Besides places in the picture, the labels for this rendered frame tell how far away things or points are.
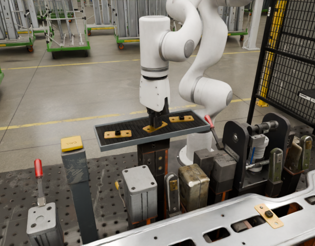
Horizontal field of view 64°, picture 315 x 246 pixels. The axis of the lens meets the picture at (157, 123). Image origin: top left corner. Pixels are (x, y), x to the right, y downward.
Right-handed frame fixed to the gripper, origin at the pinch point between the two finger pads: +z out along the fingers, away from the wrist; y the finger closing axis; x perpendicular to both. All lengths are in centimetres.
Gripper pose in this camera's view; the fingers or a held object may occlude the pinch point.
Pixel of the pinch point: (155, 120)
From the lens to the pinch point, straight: 82.9
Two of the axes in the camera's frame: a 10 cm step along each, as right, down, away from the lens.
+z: 0.0, 8.8, 4.8
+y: 6.7, 3.6, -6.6
